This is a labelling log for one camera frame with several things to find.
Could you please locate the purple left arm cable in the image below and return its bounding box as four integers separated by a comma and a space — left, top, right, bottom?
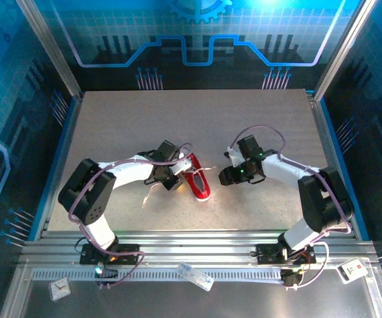
68, 142, 192, 290

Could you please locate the aluminium table rail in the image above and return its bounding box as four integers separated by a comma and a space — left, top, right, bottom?
18, 229, 377, 266

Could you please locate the aluminium frame post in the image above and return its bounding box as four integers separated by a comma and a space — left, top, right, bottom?
14, 0, 85, 100
313, 0, 377, 102

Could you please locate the white shoelace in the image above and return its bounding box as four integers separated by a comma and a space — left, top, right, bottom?
141, 165, 217, 209

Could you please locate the red canvas sneaker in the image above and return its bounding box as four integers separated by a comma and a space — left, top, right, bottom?
182, 152, 212, 202

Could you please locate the aluminium side rail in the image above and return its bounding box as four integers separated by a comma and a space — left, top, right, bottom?
305, 91, 359, 241

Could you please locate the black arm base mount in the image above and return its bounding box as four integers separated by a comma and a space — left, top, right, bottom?
255, 243, 317, 266
80, 243, 141, 266

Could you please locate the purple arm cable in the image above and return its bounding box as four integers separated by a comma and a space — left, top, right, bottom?
230, 125, 351, 291
68, 142, 192, 290

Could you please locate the slotted grey cable duct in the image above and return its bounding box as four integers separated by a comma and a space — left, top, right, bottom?
31, 268, 284, 283

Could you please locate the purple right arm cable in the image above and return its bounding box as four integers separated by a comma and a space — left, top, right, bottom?
230, 125, 351, 291

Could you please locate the black cable connector box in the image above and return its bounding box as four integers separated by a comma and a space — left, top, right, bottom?
281, 268, 304, 290
93, 261, 119, 289

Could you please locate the small white clock card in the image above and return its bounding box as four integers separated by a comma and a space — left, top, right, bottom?
50, 277, 72, 301

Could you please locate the white device with red button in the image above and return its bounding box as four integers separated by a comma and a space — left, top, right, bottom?
336, 259, 368, 285

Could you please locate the clear plastic bag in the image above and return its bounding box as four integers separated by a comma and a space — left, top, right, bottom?
177, 261, 215, 292

